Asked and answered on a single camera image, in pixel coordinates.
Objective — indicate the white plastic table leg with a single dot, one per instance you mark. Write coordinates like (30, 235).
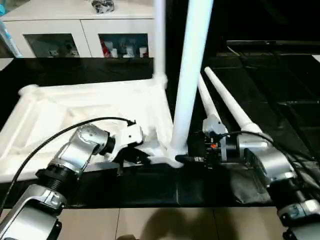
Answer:
(230, 102)
(207, 107)
(160, 40)
(192, 60)

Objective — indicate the white plastic children's table top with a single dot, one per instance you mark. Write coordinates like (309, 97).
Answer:
(75, 110)

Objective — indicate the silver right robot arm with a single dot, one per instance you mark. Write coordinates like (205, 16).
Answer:
(280, 170)

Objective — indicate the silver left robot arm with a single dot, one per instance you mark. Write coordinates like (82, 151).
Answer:
(50, 190)

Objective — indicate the black work mat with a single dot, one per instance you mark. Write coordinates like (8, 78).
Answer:
(150, 187)

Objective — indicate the black metal bar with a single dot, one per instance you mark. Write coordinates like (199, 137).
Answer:
(270, 44)

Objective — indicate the white glass-door cabinet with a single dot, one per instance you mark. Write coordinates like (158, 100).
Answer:
(75, 25)

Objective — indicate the white flat board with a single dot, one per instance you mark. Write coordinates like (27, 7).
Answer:
(316, 58)

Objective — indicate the dark object on cabinet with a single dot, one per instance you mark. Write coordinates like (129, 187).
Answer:
(102, 6)

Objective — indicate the grey curtain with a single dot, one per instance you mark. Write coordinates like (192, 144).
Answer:
(5, 37)

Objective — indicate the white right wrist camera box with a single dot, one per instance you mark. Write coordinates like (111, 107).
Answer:
(212, 125)

